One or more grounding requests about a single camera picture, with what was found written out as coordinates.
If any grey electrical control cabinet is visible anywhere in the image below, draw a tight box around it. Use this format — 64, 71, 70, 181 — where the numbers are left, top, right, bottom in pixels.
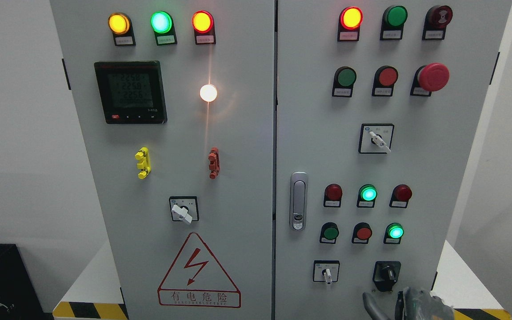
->
50, 0, 512, 320

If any red terminal connector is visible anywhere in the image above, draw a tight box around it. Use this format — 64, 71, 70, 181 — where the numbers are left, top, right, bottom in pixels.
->
208, 147, 220, 180

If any white glowing indicator lamp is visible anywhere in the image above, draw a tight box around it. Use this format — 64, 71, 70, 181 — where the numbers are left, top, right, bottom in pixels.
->
199, 84, 218, 103

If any dark red indicator light left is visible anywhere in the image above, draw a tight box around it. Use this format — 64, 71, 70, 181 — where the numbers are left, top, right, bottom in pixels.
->
323, 184, 343, 208

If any dark red indicator light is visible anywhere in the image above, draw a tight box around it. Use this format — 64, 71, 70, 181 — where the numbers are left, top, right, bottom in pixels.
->
389, 184, 413, 208
323, 184, 343, 208

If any small green push button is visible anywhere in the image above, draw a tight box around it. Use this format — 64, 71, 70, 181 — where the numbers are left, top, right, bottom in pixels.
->
319, 221, 339, 244

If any yellow terminal connector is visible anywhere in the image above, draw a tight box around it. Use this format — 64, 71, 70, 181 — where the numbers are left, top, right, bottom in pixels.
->
135, 147, 151, 180

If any lit green indicator light middle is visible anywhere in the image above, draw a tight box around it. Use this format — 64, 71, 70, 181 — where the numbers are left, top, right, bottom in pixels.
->
357, 184, 378, 208

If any lit green indicator light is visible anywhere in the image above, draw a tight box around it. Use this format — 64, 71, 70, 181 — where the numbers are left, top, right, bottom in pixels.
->
383, 222, 404, 244
357, 184, 378, 208

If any dark green push button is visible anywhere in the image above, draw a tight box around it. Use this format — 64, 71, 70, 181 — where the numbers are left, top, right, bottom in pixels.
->
332, 66, 357, 98

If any small red push button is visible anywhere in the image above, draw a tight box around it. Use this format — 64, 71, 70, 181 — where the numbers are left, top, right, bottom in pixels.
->
352, 222, 372, 244

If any red electric hazard warning sticker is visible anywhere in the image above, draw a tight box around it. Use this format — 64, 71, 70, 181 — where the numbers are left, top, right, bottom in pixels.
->
158, 232, 241, 308

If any black digital power meter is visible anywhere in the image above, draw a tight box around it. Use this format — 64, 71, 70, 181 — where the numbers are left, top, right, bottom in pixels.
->
94, 60, 168, 124

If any red-orange indicator light top left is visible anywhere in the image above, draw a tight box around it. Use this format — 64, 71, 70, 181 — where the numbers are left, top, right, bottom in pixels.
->
192, 10, 216, 45

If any dark red indicator light right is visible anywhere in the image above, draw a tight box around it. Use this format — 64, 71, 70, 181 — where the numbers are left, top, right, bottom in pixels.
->
389, 184, 413, 208

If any lit green indicator light lower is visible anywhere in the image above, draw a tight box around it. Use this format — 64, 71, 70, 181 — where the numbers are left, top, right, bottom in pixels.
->
383, 222, 404, 244

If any green indicator light top left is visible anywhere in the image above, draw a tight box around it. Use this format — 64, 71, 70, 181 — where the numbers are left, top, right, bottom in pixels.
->
150, 11, 177, 45

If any red-orange indicator light right door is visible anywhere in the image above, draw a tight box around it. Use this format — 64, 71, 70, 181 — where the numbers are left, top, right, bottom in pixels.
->
337, 7, 363, 42

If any yellow indicator light top left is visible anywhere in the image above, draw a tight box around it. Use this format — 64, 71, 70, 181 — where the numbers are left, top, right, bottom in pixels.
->
108, 12, 136, 46

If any red emergency stop mushroom button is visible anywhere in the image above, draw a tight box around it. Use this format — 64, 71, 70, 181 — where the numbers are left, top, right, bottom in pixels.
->
410, 63, 450, 97

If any green push button top right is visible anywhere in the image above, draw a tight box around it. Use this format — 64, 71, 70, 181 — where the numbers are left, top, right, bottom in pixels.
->
380, 5, 408, 40

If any white platform with hazard stripes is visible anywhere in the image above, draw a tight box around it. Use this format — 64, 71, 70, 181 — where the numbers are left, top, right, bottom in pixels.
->
52, 241, 511, 320

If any black box lower left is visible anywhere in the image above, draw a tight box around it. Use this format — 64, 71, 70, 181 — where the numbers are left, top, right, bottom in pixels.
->
0, 244, 45, 320

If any silver cabinet door handle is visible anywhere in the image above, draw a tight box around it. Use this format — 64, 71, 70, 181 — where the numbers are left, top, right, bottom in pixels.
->
290, 172, 308, 231

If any white handle rotary switch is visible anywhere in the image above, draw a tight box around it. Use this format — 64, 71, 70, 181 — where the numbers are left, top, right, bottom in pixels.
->
169, 196, 199, 224

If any small white lever selector switch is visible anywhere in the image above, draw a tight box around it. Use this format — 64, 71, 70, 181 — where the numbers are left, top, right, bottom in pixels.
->
312, 260, 340, 285

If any black knob selector switch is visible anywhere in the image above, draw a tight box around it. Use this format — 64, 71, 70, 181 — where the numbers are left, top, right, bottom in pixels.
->
372, 261, 401, 292

